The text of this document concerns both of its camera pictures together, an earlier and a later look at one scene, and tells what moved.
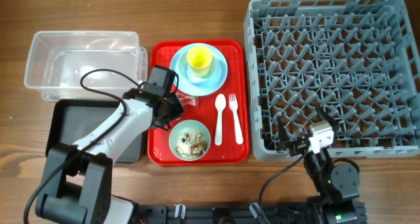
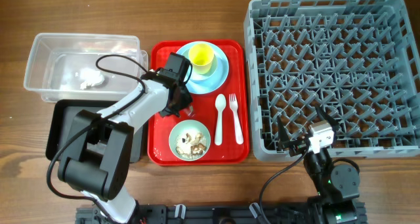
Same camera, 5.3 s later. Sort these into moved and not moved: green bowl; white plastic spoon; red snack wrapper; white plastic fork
Moved: red snack wrapper
Not moved: white plastic fork; white plastic spoon; green bowl
